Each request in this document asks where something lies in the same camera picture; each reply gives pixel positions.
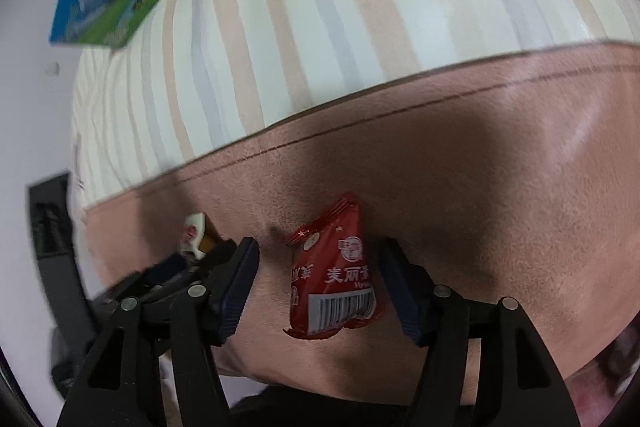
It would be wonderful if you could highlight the pink blanket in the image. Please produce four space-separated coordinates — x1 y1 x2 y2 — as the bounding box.
82 42 640 427

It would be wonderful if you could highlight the red snack packet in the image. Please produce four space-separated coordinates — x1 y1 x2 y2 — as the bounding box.
282 193 386 340

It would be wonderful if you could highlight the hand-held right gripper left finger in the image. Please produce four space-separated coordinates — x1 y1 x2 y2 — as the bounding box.
57 237 261 427

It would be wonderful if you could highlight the small white snack packet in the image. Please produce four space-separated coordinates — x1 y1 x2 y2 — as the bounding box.
180 213 208 258

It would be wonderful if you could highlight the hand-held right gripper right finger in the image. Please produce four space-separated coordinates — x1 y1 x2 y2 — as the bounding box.
377 239 583 427

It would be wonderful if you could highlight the white striped blanket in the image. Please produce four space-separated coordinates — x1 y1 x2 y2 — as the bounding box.
72 0 640 208

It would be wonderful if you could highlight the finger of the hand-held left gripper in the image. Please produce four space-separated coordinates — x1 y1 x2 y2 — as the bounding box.
102 239 236 305

